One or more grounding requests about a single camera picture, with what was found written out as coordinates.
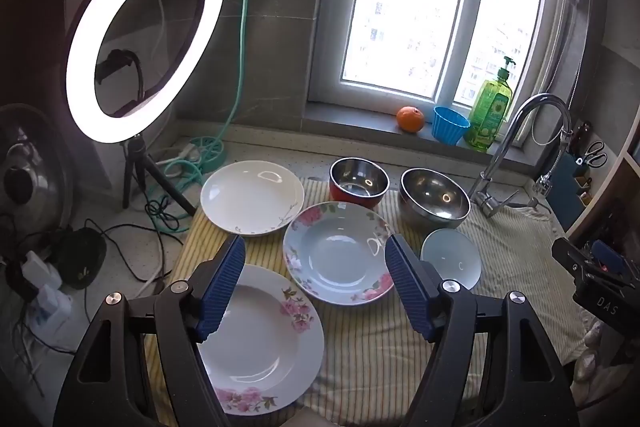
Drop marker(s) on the metal pot lid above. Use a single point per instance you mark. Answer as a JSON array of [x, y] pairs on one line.
[[35, 142]]

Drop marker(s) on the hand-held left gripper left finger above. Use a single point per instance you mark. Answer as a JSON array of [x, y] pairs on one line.
[[222, 287]]

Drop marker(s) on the chrome faucet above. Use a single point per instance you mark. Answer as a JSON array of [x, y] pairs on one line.
[[505, 137]]

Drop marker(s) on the orange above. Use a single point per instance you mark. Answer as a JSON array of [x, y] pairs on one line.
[[411, 119]]

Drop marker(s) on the white plate with pink flowers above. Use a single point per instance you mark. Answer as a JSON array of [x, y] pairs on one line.
[[270, 337]]

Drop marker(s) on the scissors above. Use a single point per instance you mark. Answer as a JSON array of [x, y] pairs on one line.
[[595, 154]]

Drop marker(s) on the person's right hand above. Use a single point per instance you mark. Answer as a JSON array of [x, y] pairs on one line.
[[589, 347]]

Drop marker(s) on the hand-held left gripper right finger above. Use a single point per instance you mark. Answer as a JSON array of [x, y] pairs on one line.
[[410, 292]]

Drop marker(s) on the small light blue bowl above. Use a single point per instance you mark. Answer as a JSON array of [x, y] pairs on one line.
[[450, 259]]

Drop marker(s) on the light blue floral plate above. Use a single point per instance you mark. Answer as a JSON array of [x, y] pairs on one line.
[[335, 252]]

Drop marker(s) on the plain steel bowl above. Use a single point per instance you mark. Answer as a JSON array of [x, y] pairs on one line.
[[435, 199]]

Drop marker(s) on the striped yellow cloth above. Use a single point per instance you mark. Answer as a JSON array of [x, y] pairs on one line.
[[365, 357]]

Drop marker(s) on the red steel bowl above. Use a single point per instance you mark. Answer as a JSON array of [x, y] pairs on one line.
[[357, 179]]

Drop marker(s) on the round teal power strip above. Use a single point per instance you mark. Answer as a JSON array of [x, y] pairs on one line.
[[200, 142]]

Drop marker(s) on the dark knife holder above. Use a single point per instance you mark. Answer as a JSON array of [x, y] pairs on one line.
[[570, 187]]

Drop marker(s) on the white plate with grey sprig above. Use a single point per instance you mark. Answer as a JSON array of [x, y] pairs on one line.
[[250, 197]]

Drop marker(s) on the window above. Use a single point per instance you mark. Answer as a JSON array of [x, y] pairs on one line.
[[477, 7]]

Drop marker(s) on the black phone holder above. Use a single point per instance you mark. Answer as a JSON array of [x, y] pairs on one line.
[[112, 62]]

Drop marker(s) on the white multi-plug adapter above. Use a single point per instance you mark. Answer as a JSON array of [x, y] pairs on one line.
[[47, 302]]

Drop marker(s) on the green dish soap bottle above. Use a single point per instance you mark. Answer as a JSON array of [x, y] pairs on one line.
[[490, 112]]

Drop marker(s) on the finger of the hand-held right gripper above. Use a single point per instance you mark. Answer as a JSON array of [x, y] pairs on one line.
[[607, 254], [567, 257]]

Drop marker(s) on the blue ribbed cup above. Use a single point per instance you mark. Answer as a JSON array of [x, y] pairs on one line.
[[450, 127]]

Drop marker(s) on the black tripod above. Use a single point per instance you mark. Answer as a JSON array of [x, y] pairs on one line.
[[136, 157]]

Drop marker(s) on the black pouch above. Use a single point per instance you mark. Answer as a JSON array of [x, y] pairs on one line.
[[82, 257]]

